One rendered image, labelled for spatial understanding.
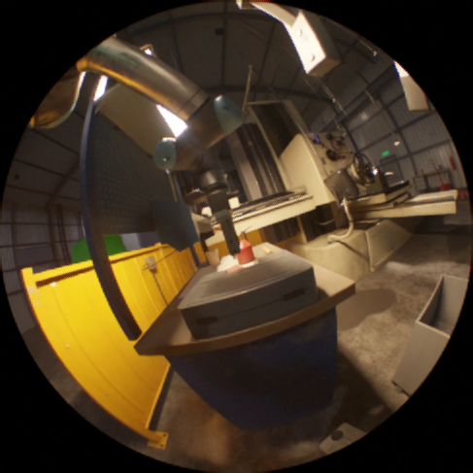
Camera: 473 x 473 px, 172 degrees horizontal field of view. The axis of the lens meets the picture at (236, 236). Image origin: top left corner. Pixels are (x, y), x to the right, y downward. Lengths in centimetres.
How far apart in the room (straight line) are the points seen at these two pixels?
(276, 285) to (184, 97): 35
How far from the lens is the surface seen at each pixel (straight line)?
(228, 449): 122
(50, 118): 48
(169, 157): 36
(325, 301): 31
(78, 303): 107
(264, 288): 26
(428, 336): 84
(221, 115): 30
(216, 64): 862
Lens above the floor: 112
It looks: 3 degrees down
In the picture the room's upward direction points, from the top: 19 degrees counter-clockwise
